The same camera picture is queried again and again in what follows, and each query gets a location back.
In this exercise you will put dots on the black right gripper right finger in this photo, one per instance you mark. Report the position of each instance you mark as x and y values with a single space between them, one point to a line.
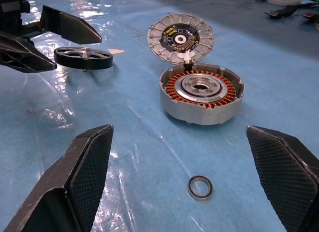
291 182

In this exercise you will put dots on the blue table cover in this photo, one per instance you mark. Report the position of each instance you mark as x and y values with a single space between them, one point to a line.
274 92

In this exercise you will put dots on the clear plastic film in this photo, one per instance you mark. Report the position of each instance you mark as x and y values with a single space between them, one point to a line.
62 112

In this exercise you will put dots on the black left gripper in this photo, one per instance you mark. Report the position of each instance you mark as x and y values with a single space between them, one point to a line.
12 8

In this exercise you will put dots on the black spoked motor rotor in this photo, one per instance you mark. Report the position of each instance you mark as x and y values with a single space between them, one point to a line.
74 63

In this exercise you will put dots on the silver motor stator housing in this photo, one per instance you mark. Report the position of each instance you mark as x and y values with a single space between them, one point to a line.
199 115

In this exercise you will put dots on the small white paper scrap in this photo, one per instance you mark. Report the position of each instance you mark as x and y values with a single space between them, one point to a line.
117 51

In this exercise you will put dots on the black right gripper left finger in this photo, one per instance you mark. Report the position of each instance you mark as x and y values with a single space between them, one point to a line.
62 192

